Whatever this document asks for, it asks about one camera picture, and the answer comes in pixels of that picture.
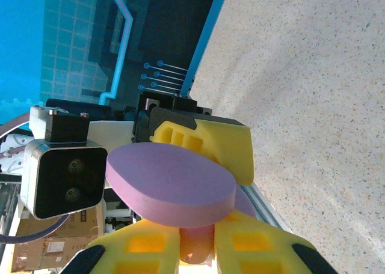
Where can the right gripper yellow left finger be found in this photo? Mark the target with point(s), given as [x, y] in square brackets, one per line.
[168, 238]

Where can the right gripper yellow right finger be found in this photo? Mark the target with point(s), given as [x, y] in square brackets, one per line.
[270, 256]

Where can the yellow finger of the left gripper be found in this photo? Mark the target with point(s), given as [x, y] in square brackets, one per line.
[231, 147]

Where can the purple earbud charging case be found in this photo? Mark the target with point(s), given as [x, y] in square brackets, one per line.
[168, 181]

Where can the brown cardboard box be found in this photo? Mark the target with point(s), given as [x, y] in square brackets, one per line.
[81, 223]

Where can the cardboard box with white label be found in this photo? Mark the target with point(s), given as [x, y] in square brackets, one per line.
[36, 256]

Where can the long aluminium frame rail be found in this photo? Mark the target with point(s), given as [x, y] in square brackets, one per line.
[264, 208]

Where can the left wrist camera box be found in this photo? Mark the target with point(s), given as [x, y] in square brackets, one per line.
[69, 181]

